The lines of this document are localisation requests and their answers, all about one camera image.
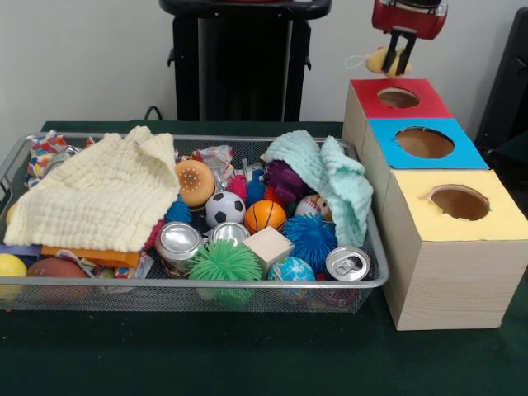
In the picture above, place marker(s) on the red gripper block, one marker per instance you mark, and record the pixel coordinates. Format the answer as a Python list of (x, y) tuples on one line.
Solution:
[(408, 16)]

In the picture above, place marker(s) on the yellow plush toy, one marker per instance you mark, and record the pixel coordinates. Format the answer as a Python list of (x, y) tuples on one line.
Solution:
[(377, 60)]

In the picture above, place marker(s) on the mint green muslin cloth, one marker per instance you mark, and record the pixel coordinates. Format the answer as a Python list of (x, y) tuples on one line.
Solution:
[(334, 177)]

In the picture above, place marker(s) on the purple spiky ball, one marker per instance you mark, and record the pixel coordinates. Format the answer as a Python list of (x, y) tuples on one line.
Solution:
[(285, 180)]

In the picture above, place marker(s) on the cream yellow muslin cloth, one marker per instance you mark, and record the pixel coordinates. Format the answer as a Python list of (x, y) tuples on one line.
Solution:
[(99, 194)]

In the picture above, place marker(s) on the wooden box with three holes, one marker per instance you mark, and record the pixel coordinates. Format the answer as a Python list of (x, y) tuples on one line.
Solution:
[(445, 272)]

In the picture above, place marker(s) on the clear mesh bin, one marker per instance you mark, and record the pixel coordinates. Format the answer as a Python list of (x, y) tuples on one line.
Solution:
[(272, 299)]

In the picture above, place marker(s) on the black chair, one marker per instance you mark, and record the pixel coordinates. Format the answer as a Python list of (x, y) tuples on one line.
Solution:
[(507, 91)]

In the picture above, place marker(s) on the white baseball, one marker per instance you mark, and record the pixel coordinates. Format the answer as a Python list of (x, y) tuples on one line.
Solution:
[(309, 206)]

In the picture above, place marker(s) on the blue spiky ball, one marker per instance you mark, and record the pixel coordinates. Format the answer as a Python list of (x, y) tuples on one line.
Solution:
[(309, 241)]

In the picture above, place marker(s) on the small orange basketball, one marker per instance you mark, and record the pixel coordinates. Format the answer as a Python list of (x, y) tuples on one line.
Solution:
[(265, 216)]

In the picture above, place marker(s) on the silver can with pull tab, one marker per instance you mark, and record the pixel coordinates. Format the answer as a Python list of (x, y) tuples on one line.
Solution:
[(348, 262)]

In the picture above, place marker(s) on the wooden cube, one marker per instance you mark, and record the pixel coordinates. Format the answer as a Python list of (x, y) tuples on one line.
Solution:
[(269, 247)]

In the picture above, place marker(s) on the small soccer ball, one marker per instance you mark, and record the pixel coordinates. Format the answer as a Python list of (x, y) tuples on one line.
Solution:
[(224, 209)]

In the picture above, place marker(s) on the small globe ball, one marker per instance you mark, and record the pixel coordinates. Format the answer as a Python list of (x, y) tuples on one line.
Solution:
[(291, 271)]

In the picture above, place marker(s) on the small silver can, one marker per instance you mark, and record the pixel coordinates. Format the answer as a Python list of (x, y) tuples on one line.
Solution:
[(229, 233)]

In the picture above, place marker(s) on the large green spiky ball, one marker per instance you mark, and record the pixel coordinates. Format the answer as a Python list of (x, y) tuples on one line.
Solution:
[(224, 264)]

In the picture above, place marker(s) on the silver can with open top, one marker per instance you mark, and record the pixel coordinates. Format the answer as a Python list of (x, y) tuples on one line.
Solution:
[(179, 246)]

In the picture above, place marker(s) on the dark green table cloth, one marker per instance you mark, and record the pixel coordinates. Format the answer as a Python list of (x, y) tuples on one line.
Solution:
[(247, 355)]

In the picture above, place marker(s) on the orange plastic toy piece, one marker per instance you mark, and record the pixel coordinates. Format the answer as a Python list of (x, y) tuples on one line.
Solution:
[(91, 256)]

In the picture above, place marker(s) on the brown toy football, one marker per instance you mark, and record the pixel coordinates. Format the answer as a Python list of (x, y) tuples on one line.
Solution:
[(56, 268)]

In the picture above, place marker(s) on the yellow ball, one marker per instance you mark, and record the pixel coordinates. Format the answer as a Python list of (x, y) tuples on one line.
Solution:
[(10, 266)]

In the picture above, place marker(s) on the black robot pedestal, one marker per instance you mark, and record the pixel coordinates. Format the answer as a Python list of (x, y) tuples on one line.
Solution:
[(239, 66)]

